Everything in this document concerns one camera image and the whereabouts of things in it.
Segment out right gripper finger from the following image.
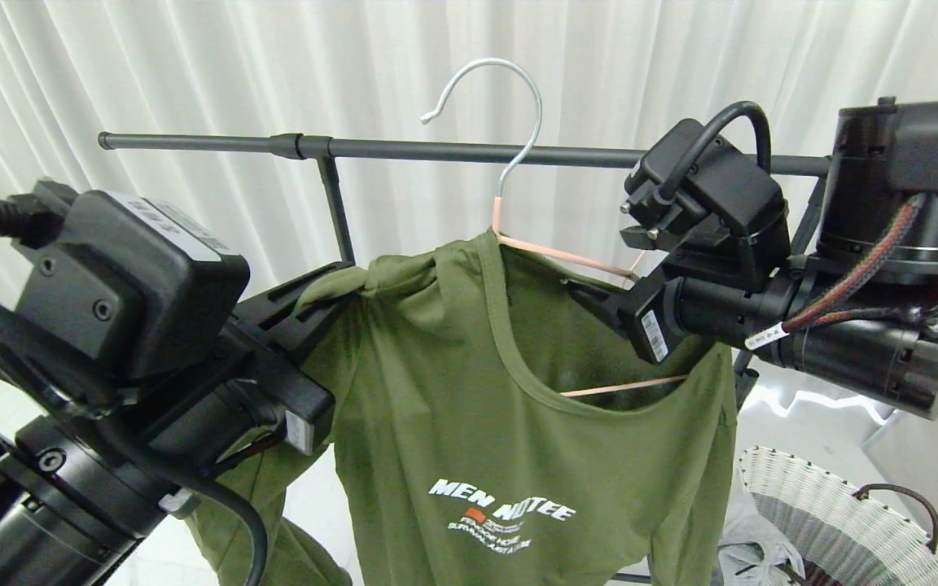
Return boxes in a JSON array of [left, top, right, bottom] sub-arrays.
[[563, 277, 641, 335]]

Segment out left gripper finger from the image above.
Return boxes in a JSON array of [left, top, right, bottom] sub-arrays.
[[233, 260, 356, 352]]

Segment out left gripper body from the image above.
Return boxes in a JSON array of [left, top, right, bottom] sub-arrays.
[[139, 317, 335, 489]]

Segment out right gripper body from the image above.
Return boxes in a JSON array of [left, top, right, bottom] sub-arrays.
[[616, 271, 789, 365]]

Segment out pink clothes hanger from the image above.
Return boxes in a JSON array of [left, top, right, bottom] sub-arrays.
[[420, 57, 691, 400]]

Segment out green long-sleeved shirt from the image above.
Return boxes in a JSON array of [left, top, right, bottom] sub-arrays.
[[184, 230, 739, 586]]

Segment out pale grey shorts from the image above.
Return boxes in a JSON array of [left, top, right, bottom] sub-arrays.
[[717, 488, 808, 586]]

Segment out black clothes rack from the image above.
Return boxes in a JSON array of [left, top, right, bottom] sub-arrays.
[[99, 130, 836, 586]]

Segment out white laundry basket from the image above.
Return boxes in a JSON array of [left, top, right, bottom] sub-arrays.
[[738, 445, 938, 586]]

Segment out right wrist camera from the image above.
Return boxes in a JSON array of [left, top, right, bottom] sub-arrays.
[[620, 118, 791, 287]]

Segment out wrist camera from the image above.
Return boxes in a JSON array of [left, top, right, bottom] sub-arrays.
[[620, 118, 791, 287], [0, 177, 252, 408]]

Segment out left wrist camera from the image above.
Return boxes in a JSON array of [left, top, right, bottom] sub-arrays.
[[0, 177, 252, 408]]

